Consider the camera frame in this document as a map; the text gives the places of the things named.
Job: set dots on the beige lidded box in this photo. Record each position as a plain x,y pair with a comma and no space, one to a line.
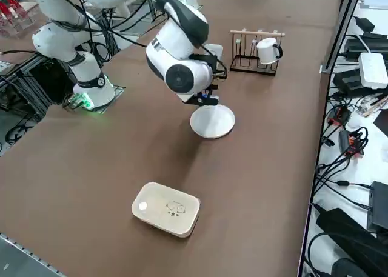
166,208

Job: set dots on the large black power brick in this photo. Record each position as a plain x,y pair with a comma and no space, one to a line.
342,231

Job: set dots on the white round plate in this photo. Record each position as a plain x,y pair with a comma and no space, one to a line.
213,122

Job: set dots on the aluminium frame post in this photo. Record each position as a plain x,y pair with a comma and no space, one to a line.
342,31

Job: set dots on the orange and black device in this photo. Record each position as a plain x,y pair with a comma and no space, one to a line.
339,116

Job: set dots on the white power strip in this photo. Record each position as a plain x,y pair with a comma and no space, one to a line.
373,69

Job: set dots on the arm's black gripper body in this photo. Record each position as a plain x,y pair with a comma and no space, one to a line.
219,68

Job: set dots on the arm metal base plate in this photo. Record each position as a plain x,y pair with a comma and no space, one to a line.
118,90

